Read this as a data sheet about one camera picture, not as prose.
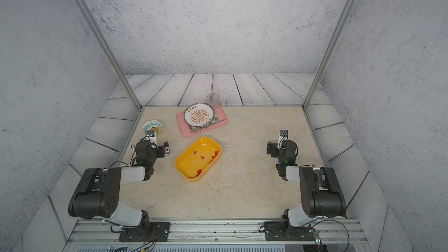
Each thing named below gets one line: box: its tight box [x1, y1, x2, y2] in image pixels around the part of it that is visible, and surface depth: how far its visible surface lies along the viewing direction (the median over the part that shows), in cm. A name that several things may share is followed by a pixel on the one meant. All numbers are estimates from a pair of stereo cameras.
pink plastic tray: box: [176, 105, 229, 138], surface depth 113 cm
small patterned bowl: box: [141, 120, 163, 136], surface depth 110 cm
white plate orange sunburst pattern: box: [183, 102, 215, 128], surface depth 117 cm
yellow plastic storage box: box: [173, 136, 222, 182], surface depth 98 cm
